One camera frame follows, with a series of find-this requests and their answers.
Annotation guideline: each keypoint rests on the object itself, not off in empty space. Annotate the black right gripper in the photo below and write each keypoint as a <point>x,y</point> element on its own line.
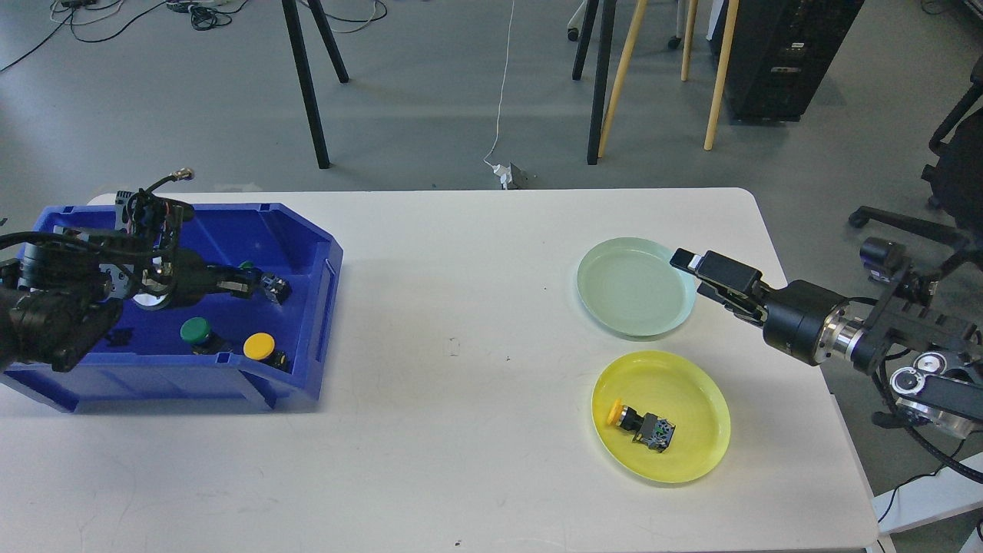
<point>793,317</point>

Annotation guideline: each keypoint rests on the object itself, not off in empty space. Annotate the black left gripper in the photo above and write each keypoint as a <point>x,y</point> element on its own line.
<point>185,278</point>

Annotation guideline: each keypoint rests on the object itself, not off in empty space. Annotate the green button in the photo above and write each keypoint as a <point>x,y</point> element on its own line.
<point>274,288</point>
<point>198,334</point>

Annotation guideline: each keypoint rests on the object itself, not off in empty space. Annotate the green button front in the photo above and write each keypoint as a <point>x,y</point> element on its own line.
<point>198,334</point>

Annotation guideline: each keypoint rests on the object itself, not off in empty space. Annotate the yellow button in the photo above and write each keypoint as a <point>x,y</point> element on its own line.
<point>655,432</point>
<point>263,348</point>

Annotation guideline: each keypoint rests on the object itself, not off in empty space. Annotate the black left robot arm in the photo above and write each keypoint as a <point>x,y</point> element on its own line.
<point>68,288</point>

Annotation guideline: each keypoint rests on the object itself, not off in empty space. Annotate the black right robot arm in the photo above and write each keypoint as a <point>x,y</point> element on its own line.
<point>926,365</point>

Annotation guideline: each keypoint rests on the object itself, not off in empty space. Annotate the light green plate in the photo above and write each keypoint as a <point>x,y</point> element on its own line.
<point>628,286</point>

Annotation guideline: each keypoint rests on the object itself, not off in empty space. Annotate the yellow plate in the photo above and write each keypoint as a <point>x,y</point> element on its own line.
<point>671,388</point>

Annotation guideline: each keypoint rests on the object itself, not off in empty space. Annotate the blue plastic bin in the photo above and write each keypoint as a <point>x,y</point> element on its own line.
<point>158,365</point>

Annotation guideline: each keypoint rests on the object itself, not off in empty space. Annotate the small black part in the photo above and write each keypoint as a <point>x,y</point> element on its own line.
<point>119,337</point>

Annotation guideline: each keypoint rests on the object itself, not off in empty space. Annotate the wooden leg right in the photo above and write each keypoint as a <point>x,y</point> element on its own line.
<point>719,92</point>

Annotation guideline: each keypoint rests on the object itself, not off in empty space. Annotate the wooden leg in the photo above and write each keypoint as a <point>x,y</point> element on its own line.
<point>688,32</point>
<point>620,77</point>
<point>719,92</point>

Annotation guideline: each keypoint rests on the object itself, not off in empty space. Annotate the black computer tower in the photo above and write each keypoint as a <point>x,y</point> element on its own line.
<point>780,54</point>

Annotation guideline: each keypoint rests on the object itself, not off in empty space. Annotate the black office chair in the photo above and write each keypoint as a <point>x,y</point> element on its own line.
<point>955,181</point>

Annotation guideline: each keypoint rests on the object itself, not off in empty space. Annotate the white power plug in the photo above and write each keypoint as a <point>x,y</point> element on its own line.
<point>504,175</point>

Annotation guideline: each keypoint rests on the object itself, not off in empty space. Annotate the black tripod legs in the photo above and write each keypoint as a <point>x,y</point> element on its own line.
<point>291,14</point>

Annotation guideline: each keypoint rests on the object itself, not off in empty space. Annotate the wooden leg middle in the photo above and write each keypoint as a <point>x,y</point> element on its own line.
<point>688,32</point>

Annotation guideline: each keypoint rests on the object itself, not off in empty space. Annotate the wooden leg left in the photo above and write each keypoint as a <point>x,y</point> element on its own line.
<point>620,77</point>

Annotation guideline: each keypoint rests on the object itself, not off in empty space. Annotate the black table leg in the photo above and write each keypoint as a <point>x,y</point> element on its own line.
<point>604,12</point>

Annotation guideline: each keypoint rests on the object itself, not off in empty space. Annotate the white frame bar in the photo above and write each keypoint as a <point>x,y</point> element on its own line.
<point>926,500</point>

